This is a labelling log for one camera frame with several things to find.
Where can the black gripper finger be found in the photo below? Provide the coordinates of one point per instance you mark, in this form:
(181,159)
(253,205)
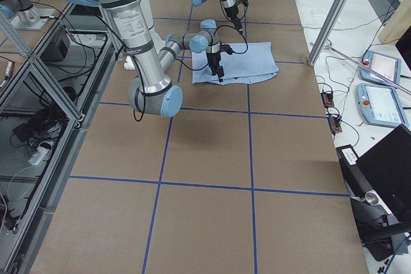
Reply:
(220,73)
(238,26)

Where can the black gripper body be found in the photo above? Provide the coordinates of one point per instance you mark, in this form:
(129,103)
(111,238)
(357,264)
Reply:
(232,15)
(212,59)

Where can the light blue t-shirt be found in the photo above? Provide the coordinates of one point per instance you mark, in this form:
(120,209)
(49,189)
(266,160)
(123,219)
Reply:
(254,66)

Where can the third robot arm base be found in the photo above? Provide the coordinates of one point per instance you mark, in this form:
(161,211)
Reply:
(24,15)

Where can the reacher grabber tool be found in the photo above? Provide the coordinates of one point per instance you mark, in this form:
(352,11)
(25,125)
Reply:
(366,68)

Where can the teach pendant far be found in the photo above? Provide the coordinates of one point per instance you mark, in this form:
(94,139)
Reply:
(385,65)

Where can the teach pendant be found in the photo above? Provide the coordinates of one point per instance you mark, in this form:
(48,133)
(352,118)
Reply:
(380,105)
(385,65)

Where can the teach pendant near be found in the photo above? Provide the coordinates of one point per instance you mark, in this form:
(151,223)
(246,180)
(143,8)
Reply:
(380,105)

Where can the black monitor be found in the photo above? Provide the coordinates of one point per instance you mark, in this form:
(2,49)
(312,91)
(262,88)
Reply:
(386,166)

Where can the aluminium frame post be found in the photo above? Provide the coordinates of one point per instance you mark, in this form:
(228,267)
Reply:
(325,30)

